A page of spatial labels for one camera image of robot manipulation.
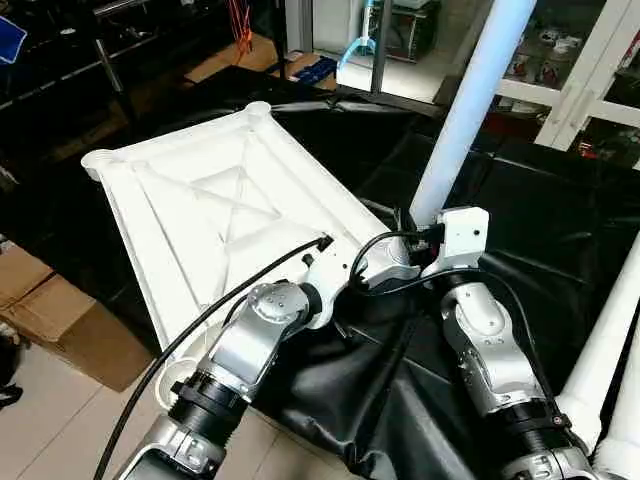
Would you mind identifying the white plastic table leg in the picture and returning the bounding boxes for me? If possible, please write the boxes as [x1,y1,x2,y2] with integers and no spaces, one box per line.
[554,233,640,423]
[594,335,640,480]
[407,0,539,231]

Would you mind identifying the white plastic table top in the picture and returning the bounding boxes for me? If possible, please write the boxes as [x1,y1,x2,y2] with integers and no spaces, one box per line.
[81,100,423,403]

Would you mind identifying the black work mat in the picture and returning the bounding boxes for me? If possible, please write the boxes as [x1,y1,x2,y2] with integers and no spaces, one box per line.
[0,65,640,480]

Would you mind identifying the light blue hanger hook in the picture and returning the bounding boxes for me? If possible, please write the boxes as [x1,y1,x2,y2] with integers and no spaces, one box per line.
[337,0,387,73]

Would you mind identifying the small blue box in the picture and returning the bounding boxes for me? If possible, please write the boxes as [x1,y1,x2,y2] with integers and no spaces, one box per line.
[284,51,340,87]

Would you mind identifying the white drawer cabinet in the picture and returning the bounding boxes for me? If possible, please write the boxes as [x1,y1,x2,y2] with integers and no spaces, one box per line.
[488,0,640,172]

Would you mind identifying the brown cardboard box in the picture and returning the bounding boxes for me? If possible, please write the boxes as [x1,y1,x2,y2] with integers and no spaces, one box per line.
[0,242,157,394]

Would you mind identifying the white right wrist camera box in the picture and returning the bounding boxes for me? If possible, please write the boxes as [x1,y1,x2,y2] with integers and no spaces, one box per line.
[424,206,492,283]

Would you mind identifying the red cable bundle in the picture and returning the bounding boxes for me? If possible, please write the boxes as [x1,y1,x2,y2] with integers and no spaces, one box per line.
[227,0,252,52]

